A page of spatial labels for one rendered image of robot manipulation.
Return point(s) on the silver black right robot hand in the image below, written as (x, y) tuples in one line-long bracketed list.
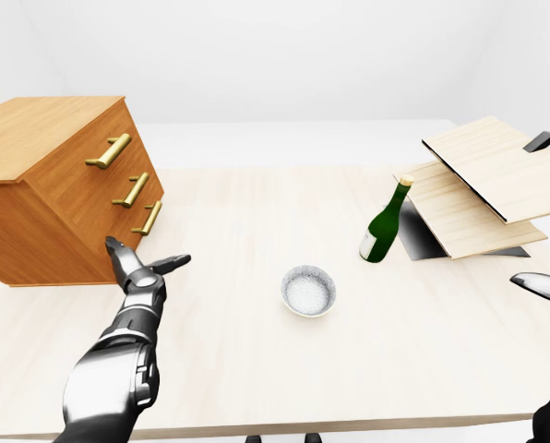
[(549, 286)]

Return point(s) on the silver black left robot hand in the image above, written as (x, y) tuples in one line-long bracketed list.
[(141, 277)]

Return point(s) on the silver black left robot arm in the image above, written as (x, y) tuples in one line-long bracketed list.
[(118, 369)]

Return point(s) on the small wooden drawer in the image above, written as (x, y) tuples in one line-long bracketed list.
[(118, 226)]

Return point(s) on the medium wooden drawer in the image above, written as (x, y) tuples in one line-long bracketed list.
[(97, 216)]

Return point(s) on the large wooden drawer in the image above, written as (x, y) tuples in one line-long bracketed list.
[(72, 177)]

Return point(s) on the wooden cabinet with drawers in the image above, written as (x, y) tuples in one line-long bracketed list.
[(30, 138)]

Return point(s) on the black wedge block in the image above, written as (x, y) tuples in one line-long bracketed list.
[(540, 142)]

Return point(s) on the white speckled bowl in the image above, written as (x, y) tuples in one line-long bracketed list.
[(308, 291)]

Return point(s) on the green glass bottle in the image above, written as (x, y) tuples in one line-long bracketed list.
[(380, 231)]

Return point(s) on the small dark shape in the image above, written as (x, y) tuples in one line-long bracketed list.
[(312, 438), (253, 439)]

